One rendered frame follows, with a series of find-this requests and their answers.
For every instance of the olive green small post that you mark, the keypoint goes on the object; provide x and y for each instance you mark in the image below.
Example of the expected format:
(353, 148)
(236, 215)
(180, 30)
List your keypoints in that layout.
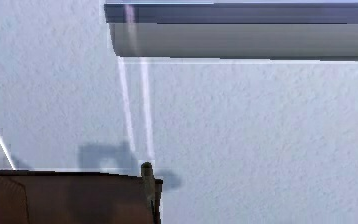
(148, 181)

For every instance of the brown wooden cabinet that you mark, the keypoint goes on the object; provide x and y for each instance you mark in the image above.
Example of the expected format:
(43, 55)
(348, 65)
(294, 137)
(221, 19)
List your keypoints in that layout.
(70, 200)

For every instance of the grey window frame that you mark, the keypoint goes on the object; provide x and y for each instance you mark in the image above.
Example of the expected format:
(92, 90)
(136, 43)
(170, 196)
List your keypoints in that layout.
(240, 36)

